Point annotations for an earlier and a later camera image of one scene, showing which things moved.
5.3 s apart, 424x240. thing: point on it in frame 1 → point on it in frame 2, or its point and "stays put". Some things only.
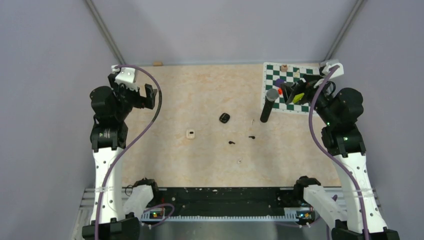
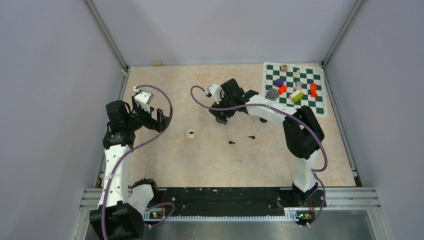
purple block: (278, 81) stays put
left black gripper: (149, 100) → (152, 123)
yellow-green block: (298, 97) stays put
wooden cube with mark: (284, 67) stays put
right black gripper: (290, 90) → (216, 113)
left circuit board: (155, 214) stays put
